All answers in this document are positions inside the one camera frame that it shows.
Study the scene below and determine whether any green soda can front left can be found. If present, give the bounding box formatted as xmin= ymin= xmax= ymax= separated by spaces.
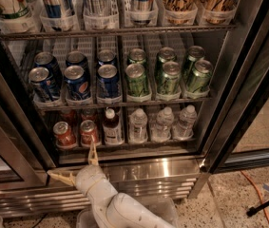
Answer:
xmin=125 ymin=64 xmax=149 ymax=97

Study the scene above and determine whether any gold tall can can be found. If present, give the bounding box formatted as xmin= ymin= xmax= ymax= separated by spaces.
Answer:
xmin=162 ymin=0 xmax=195 ymax=25
xmin=196 ymin=0 xmax=237 ymax=25

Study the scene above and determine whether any orange extension cable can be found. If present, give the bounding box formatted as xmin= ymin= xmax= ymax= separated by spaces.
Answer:
xmin=240 ymin=170 xmax=269 ymax=228

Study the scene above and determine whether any gold tall can left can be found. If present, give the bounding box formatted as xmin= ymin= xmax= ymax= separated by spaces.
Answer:
xmin=162 ymin=0 xmax=195 ymax=25

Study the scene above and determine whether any green soda can back left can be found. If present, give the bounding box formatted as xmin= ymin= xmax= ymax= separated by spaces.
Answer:
xmin=127 ymin=48 xmax=147 ymax=67

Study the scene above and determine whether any blue pepsi can back right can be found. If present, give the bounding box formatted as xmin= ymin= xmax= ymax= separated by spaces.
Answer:
xmin=97 ymin=49 xmax=117 ymax=67

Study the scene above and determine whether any clear water bottle left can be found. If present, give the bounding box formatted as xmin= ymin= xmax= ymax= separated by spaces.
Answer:
xmin=129 ymin=108 xmax=147 ymax=143

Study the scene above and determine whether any red coke can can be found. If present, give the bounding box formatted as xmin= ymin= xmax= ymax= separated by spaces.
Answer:
xmin=60 ymin=109 xmax=77 ymax=126
xmin=53 ymin=122 xmax=77 ymax=149
xmin=81 ymin=108 xmax=98 ymax=123
xmin=80 ymin=120 xmax=101 ymax=146

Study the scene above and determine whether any blue pepsi can front right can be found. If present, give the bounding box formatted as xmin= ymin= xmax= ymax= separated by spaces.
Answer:
xmin=97 ymin=65 xmax=121 ymax=99

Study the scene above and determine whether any blue pepsi can back left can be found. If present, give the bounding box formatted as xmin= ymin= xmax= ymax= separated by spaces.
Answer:
xmin=34 ymin=51 xmax=63 ymax=86

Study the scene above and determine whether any green soda can back right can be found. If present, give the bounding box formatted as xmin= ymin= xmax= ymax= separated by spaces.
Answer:
xmin=183 ymin=46 xmax=205 ymax=81

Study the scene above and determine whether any brown tea bottle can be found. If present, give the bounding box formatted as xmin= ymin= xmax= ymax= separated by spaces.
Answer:
xmin=103 ymin=108 xmax=124 ymax=145

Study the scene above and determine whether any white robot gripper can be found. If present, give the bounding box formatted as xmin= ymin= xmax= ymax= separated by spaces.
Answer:
xmin=48 ymin=142 xmax=118 ymax=228

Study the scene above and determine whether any blue pepsi can back middle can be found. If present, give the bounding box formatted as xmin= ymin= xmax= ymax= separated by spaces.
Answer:
xmin=66 ymin=50 xmax=89 ymax=72

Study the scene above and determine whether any clear water bottle right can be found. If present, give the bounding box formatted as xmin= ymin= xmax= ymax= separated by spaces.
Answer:
xmin=172 ymin=104 xmax=197 ymax=141

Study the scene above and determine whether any clear plastic bin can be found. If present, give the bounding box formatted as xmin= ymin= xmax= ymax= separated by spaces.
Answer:
xmin=76 ymin=198 xmax=181 ymax=228

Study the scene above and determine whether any blue red bull can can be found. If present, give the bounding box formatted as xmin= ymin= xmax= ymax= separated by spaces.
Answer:
xmin=130 ymin=0 xmax=154 ymax=25

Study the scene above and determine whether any stainless steel fridge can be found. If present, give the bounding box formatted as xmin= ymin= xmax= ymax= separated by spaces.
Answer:
xmin=0 ymin=0 xmax=269 ymax=219

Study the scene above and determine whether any clear water bottle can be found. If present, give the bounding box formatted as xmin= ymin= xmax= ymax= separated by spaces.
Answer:
xmin=151 ymin=106 xmax=174 ymax=143
xmin=129 ymin=108 xmax=147 ymax=143
xmin=172 ymin=104 xmax=197 ymax=141

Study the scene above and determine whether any fridge sliding glass door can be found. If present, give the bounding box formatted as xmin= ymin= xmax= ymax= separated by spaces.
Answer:
xmin=199 ymin=0 xmax=269 ymax=174

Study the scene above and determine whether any blue pepsi can front middle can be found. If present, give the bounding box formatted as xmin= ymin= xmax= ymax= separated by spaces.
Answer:
xmin=64 ymin=66 xmax=90 ymax=101

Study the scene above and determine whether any gold tall can right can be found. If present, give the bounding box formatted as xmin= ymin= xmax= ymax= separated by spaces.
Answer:
xmin=196 ymin=0 xmax=237 ymax=25

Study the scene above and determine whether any blue pepsi can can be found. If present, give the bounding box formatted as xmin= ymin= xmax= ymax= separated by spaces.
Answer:
xmin=29 ymin=66 xmax=60 ymax=103
xmin=66 ymin=50 xmax=89 ymax=72
xmin=64 ymin=66 xmax=90 ymax=101
xmin=34 ymin=51 xmax=63 ymax=86
xmin=97 ymin=65 xmax=121 ymax=99
xmin=97 ymin=49 xmax=117 ymax=67

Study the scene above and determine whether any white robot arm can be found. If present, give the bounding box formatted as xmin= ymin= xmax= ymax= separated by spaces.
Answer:
xmin=48 ymin=142 xmax=175 ymax=228

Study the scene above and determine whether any green soda can front middle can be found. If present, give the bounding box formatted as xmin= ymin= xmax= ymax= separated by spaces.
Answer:
xmin=157 ymin=61 xmax=181 ymax=95

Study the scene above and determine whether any black tripod leg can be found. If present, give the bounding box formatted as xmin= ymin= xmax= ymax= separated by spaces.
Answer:
xmin=246 ymin=200 xmax=269 ymax=217

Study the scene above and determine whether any clear water bottle middle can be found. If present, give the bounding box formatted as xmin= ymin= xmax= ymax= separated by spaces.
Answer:
xmin=151 ymin=106 xmax=174 ymax=143

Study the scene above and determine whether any green soda can front right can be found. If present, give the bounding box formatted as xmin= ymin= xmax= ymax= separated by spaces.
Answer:
xmin=185 ymin=60 xmax=213 ymax=93

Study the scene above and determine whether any green soda can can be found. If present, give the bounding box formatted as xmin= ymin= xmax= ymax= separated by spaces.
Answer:
xmin=185 ymin=60 xmax=213 ymax=93
xmin=127 ymin=48 xmax=147 ymax=67
xmin=157 ymin=61 xmax=181 ymax=95
xmin=125 ymin=64 xmax=149 ymax=97
xmin=155 ymin=47 xmax=178 ymax=78
xmin=183 ymin=46 xmax=205 ymax=81

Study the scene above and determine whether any green soda can back middle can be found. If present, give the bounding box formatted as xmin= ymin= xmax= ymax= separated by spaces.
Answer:
xmin=155 ymin=47 xmax=178 ymax=78

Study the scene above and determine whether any blue silver tall can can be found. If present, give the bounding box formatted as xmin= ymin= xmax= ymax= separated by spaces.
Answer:
xmin=43 ymin=0 xmax=75 ymax=18

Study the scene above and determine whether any blue pepsi can front left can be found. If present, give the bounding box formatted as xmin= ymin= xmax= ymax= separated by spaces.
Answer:
xmin=29 ymin=66 xmax=60 ymax=103

